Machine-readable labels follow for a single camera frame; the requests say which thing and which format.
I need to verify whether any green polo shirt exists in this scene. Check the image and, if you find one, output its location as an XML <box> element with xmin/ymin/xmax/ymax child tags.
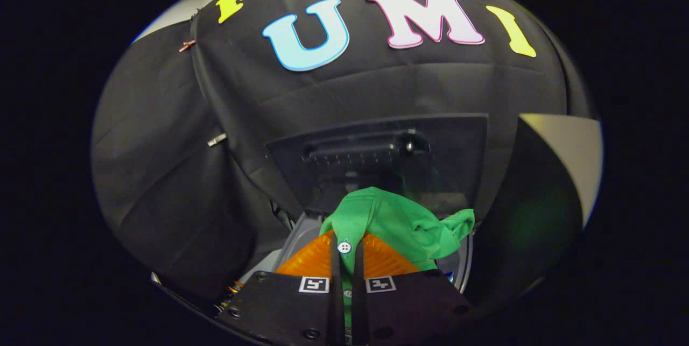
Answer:
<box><xmin>320</xmin><ymin>187</ymin><xmax>475</xmax><ymax>330</ymax></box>

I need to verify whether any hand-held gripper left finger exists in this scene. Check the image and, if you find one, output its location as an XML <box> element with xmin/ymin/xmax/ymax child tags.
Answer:
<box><xmin>215</xmin><ymin>229</ymin><xmax>346</xmax><ymax>346</ymax></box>

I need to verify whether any grey cabinet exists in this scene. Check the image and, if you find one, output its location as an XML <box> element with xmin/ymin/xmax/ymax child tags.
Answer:
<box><xmin>474</xmin><ymin>114</ymin><xmax>604</xmax><ymax>303</ymax></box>

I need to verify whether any dark washing machine lid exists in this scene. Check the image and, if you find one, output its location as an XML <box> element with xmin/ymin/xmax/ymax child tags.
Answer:
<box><xmin>265</xmin><ymin>114</ymin><xmax>489</xmax><ymax>224</ymax></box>

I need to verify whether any black backdrop cloth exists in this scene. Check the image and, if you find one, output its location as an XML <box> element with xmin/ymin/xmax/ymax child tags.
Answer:
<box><xmin>92</xmin><ymin>0</ymin><xmax>598</xmax><ymax>303</ymax></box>

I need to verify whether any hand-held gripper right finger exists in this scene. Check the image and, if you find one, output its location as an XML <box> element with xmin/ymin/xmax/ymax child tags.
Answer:
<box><xmin>352</xmin><ymin>232</ymin><xmax>475</xmax><ymax>346</ymax></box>

